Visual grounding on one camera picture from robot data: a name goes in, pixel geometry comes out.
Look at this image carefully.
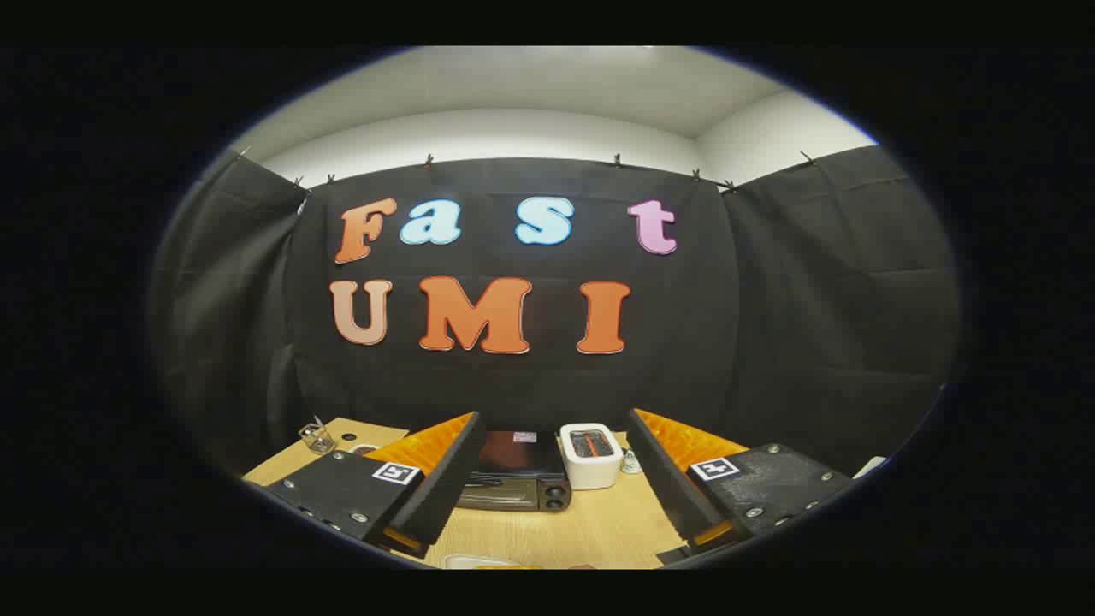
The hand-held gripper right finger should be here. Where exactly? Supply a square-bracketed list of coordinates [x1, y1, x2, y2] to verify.
[627, 408, 855, 554]

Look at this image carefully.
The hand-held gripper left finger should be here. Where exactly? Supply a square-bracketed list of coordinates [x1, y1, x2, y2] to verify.
[265, 412, 487, 554]

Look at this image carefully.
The black toaster oven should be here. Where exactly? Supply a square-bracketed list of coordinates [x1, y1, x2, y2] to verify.
[456, 430, 572, 512]

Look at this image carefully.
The white pop-up toaster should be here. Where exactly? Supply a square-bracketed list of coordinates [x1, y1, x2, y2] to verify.
[559, 423, 624, 490]

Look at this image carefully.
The metal wire basket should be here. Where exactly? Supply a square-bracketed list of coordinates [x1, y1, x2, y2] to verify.
[298, 417, 336, 454]

